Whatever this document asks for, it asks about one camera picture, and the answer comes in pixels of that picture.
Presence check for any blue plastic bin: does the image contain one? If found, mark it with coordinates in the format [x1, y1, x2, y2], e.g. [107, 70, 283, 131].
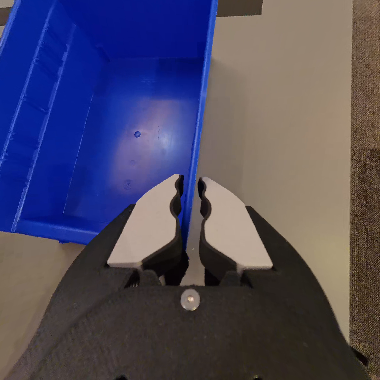
[0, 0, 219, 244]

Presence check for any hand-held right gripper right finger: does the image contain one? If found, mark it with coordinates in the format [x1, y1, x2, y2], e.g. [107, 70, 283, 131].
[197, 177, 274, 281]

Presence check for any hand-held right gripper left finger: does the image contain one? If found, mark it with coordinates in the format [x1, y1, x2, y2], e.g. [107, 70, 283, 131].
[106, 174, 190, 281]

